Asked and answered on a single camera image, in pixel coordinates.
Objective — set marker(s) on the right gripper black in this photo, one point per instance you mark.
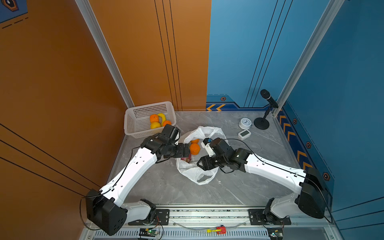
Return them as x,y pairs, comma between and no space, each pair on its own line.
205,161

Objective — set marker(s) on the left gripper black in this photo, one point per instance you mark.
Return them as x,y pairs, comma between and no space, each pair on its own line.
181,153

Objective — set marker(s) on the orange tangerine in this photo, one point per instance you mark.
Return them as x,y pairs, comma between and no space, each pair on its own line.
154,118
166,123
194,149

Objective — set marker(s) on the white plastic bag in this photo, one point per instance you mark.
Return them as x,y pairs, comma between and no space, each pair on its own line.
190,169

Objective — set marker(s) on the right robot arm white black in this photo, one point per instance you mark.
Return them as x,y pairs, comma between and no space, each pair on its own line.
309,192

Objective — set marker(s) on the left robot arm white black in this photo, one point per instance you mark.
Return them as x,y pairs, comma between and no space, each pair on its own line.
105,207

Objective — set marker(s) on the yellow banana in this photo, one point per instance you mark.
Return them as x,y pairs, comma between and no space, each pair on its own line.
162,118

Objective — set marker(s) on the white perforated plastic basket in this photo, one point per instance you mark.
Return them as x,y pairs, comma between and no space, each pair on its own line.
137,119

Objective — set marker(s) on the small white digital timer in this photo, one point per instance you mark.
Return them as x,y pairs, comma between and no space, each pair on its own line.
244,135

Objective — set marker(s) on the round white clock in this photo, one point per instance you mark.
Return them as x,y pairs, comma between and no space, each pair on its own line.
245,123

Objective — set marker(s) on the black microphone on stand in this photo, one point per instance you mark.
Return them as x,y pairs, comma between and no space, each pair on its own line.
262,123

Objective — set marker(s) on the red yellow connector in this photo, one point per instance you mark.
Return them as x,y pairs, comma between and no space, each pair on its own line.
218,230

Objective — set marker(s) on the left green circuit board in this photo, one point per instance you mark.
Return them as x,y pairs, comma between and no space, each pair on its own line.
148,234

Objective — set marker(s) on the green circuit board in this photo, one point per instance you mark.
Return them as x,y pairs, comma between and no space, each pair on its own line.
275,233
148,234

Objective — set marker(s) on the right green circuit board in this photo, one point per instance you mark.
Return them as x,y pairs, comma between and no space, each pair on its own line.
275,233

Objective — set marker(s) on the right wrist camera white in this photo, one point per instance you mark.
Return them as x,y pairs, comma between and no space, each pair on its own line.
206,145

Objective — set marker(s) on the aluminium front rail frame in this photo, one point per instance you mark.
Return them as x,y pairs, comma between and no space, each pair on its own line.
191,222

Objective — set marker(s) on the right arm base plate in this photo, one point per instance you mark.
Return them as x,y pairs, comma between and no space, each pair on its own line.
258,217

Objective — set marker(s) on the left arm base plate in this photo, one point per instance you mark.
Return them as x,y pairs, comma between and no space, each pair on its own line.
161,215

